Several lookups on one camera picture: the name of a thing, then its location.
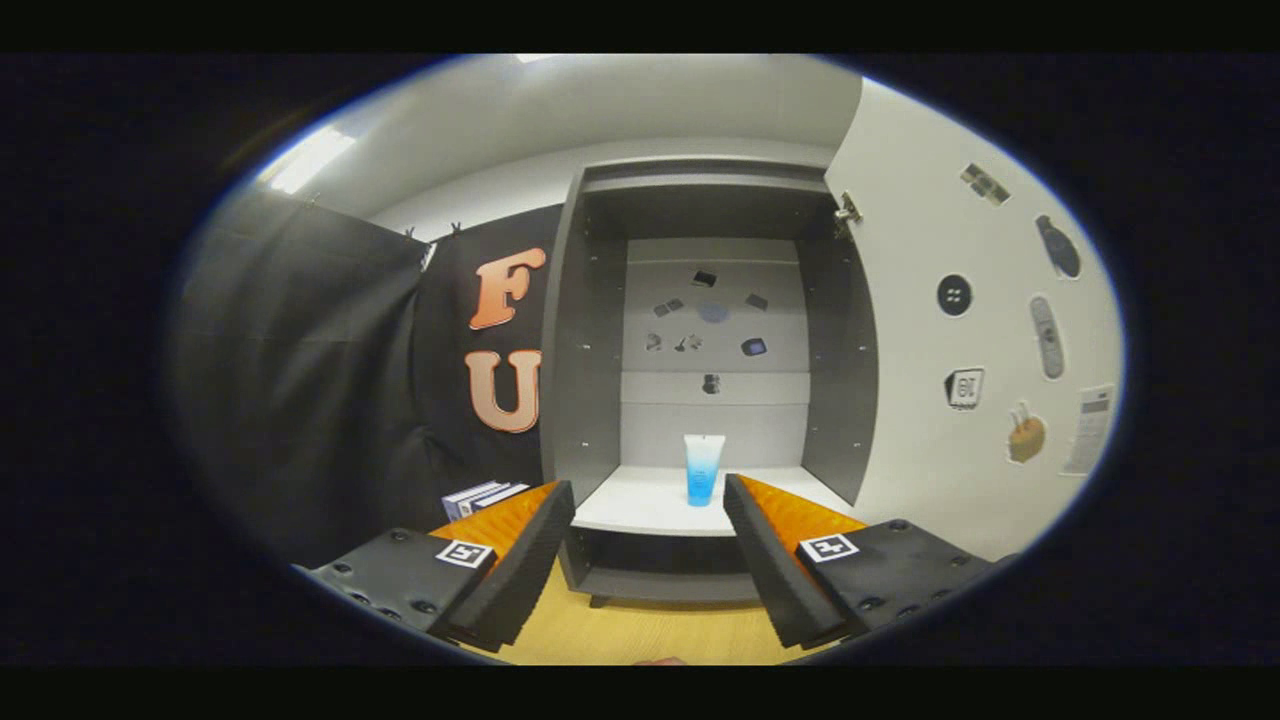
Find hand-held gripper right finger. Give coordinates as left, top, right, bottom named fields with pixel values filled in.
left=722, top=473, right=1002, bottom=649

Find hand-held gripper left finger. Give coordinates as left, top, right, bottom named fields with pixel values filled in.
left=293, top=480, right=578, bottom=653

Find blue and white tube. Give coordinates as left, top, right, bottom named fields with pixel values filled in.
left=684, top=434, right=727, bottom=508

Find dark box with white top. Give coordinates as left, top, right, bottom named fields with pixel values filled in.
left=441, top=481, right=531, bottom=523

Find grey cabinet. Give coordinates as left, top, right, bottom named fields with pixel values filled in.
left=540, top=158, right=881, bottom=609

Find black backdrop cloth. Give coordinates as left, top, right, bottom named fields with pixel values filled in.
left=165, top=190, right=566, bottom=566

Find ceiling light strip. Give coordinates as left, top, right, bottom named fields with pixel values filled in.
left=258, top=125, right=358, bottom=195

